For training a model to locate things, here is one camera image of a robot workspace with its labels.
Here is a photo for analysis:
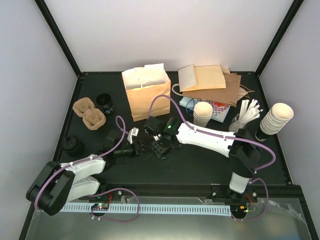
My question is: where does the black printed paper cup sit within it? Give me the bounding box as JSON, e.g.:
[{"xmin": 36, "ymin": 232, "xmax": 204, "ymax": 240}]
[{"xmin": 95, "ymin": 93, "xmax": 114, "ymax": 115}]

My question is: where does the orange paper bag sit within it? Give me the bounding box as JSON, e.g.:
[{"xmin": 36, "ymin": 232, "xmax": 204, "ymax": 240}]
[
  {"xmin": 171, "ymin": 64, "xmax": 227, "ymax": 96},
  {"xmin": 121, "ymin": 63, "xmax": 171, "ymax": 122}
]

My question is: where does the single black paper cup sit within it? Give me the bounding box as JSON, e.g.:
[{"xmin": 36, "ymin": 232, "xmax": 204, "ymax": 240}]
[{"xmin": 154, "ymin": 149, "xmax": 170, "ymax": 160}]

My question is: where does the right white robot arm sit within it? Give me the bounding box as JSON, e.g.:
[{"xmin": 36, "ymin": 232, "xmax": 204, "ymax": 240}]
[{"xmin": 143, "ymin": 116, "xmax": 261, "ymax": 202}]

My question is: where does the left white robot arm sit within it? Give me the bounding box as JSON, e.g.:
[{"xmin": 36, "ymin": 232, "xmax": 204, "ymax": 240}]
[{"xmin": 26, "ymin": 127, "xmax": 145, "ymax": 216}]

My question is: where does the brown pulp cup carrier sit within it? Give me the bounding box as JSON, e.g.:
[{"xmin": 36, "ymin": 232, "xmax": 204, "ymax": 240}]
[{"xmin": 72, "ymin": 97, "xmax": 106, "ymax": 131}]

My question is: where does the white paper cup stack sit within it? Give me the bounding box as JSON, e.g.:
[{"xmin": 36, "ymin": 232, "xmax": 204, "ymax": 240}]
[{"xmin": 193, "ymin": 101, "xmax": 213, "ymax": 127}]

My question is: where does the left black lid stack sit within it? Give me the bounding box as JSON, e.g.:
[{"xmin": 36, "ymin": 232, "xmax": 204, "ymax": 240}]
[{"xmin": 61, "ymin": 135, "xmax": 85, "ymax": 157}]

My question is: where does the small circuit board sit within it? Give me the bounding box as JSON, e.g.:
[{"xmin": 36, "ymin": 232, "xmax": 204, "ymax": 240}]
[{"xmin": 91, "ymin": 203, "xmax": 110, "ymax": 211}]

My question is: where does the brown kraft paper bag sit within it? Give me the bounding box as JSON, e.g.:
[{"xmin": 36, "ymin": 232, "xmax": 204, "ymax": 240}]
[{"xmin": 182, "ymin": 73, "xmax": 254, "ymax": 107}]

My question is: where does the tilted paper cup stack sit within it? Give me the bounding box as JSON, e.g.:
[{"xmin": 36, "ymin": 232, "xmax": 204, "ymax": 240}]
[{"xmin": 255, "ymin": 102, "xmax": 294, "ymax": 142}]

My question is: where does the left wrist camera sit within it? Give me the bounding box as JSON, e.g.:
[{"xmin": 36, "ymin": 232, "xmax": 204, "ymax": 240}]
[{"xmin": 127, "ymin": 127, "xmax": 139, "ymax": 144}]

